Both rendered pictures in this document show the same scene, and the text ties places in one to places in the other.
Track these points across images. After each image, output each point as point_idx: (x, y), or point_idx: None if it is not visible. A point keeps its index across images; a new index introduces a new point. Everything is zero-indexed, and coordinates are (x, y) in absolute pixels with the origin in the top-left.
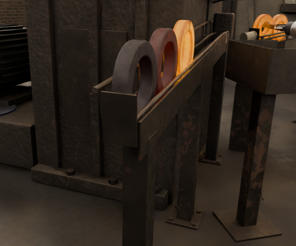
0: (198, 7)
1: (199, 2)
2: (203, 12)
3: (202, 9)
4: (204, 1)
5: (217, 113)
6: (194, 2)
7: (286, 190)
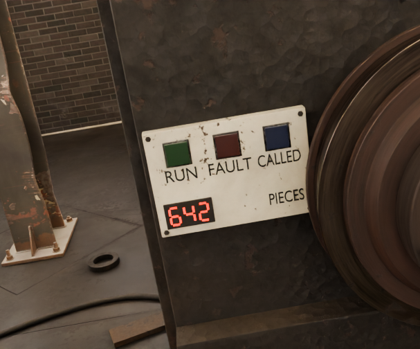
0: (322, 343)
1: (328, 332)
2: (394, 341)
3: (371, 336)
4: (387, 317)
5: None
6: (274, 342)
7: None
